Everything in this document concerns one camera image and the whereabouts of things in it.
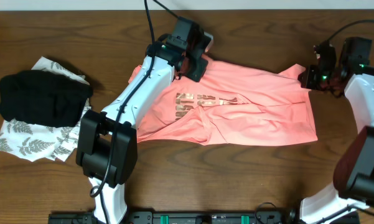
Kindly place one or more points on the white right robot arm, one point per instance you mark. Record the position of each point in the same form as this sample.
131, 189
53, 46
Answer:
352, 188

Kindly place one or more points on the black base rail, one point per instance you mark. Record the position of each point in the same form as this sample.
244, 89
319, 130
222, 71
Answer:
265, 216

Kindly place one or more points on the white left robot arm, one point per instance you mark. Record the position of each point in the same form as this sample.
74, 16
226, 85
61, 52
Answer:
107, 142

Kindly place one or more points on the black folded garment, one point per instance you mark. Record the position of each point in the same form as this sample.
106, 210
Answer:
44, 98

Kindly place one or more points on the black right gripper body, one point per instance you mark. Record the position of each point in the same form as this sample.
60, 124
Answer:
320, 79

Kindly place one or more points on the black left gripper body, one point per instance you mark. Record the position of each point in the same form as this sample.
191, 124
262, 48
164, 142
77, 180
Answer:
193, 69

